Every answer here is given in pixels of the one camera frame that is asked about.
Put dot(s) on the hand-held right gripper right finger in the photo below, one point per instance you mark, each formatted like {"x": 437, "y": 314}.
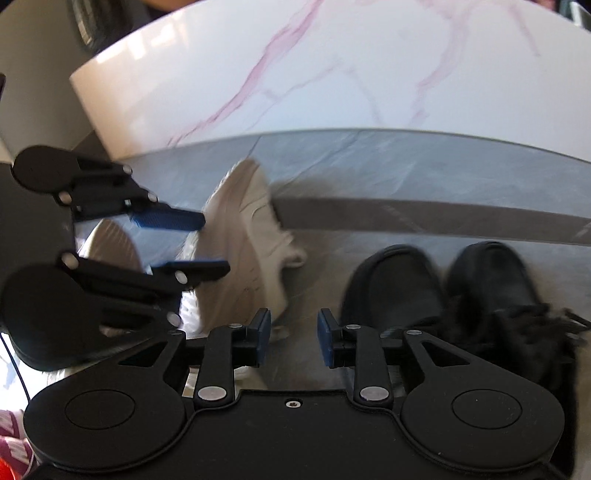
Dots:
{"x": 325, "y": 339}

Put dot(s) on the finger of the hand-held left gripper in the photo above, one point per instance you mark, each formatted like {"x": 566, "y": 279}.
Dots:
{"x": 171, "y": 218}
{"x": 194, "y": 271}

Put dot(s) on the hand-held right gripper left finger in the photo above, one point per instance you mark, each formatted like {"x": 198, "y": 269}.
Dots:
{"x": 264, "y": 337}

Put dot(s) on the cream platform sneaker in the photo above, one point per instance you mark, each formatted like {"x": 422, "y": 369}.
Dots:
{"x": 111, "y": 247}

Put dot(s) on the black laced shoe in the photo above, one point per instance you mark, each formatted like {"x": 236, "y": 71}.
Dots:
{"x": 397, "y": 286}
{"x": 498, "y": 286}

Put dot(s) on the white marble counter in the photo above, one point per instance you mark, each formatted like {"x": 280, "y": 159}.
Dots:
{"x": 369, "y": 69}

